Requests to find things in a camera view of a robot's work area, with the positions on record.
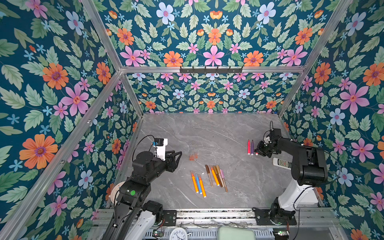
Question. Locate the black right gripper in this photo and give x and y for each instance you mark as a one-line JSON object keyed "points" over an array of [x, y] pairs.
{"points": [[265, 147]]}

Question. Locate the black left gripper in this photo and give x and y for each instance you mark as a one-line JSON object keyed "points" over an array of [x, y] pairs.
{"points": [[170, 164]]}

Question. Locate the purple highlighter pen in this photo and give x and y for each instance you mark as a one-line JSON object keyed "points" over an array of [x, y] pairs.
{"points": [[252, 148]]}

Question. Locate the pink red highlighter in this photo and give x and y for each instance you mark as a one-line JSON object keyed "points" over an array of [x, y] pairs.
{"points": [[249, 147]]}

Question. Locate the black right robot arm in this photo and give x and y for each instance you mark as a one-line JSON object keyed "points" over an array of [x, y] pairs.
{"points": [[308, 169]]}

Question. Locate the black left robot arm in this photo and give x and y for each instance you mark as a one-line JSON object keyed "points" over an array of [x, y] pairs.
{"points": [[133, 215]]}

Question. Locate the blue highlighter pen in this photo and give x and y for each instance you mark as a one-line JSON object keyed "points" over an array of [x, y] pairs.
{"points": [[198, 184]]}

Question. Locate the white remote control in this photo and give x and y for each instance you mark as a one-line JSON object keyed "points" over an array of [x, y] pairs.
{"points": [[282, 163]]}

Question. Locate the brown cap beige marker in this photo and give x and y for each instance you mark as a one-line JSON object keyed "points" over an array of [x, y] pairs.
{"points": [[209, 175]]}

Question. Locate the dark brown marker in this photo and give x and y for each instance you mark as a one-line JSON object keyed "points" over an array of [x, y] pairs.
{"points": [[218, 176]]}

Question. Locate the orange highlighter right group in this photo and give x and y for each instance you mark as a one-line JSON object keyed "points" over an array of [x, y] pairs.
{"points": [[214, 175]]}

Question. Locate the beige round timer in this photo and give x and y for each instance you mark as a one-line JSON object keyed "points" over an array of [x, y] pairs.
{"points": [[115, 192]]}

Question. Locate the white square box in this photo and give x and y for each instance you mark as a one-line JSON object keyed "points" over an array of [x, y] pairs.
{"points": [[307, 197]]}

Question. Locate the white alarm clock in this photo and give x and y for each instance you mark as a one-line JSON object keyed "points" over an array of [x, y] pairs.
{"points": [[178, 234]]}

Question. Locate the pale green box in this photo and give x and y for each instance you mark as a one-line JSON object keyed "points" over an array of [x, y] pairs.
{"points": [[231, 233]]}

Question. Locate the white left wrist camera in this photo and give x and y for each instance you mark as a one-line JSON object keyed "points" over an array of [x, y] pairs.
{"points": [[160, 148]]}

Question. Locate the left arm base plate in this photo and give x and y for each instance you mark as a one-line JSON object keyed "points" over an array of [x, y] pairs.
{"points": [[168, 217]]}

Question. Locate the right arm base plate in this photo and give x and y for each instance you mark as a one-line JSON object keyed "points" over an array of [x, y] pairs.
{"points": [[266, 217]]}

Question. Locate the black hook rail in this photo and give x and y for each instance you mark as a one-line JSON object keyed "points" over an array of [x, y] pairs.
{"points": [[210, 70]]}

